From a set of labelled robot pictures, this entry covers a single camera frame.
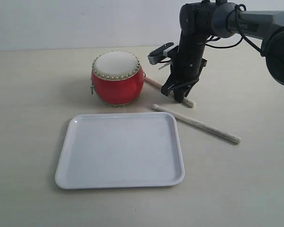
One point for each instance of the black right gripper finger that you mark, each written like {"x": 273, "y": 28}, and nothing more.
{"x": 169, "y": 86}
{"x": 181, "y": 90}

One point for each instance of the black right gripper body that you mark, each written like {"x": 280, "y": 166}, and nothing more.
{"x": 187, "y": 65}

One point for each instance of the wooden drumstick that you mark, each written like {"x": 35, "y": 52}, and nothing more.
{"x": 186, "y": 101}
{"x": 198, "y": 124}

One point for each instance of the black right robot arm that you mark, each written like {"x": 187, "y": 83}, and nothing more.
{"x": 263, "y": 30}

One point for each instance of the small red drum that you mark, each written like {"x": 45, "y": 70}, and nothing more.
{"x": 117, "y": 77}

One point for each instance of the white rectangular tray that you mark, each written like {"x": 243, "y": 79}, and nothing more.
{"x": 123, "y": 150}

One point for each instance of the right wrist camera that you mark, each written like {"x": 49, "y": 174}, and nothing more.
{"x": 167, "y": 50}

